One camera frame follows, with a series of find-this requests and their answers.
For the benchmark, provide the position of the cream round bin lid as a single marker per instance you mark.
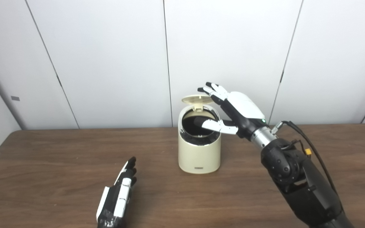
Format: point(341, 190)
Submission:
point(196, 99)

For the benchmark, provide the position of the small grey wall label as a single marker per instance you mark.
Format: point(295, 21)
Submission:
point(15, 98)

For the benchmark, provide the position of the cream-colored round bin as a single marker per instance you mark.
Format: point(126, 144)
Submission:
point(198, 156)

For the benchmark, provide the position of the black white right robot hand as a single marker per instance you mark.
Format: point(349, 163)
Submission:
point(246, 109)

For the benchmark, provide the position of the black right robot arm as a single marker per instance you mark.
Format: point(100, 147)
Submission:
point(303, 186)

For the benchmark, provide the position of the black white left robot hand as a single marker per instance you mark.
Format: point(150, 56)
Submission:
point(116, 199)

